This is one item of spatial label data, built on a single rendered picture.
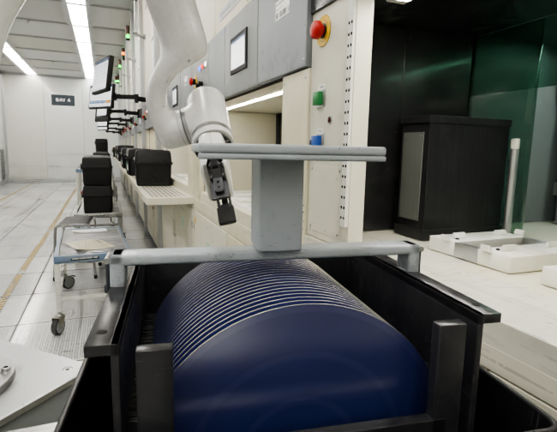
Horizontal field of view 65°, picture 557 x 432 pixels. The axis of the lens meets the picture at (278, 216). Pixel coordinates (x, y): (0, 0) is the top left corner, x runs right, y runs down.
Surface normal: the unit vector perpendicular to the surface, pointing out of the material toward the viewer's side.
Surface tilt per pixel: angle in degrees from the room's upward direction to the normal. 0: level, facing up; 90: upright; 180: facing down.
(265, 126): 90
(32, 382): 0
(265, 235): 90
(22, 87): 90
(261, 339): 91
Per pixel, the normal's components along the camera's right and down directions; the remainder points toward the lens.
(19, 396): 0.02, -0.99
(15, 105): 0.37, 0.15
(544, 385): -0.93, 0.04
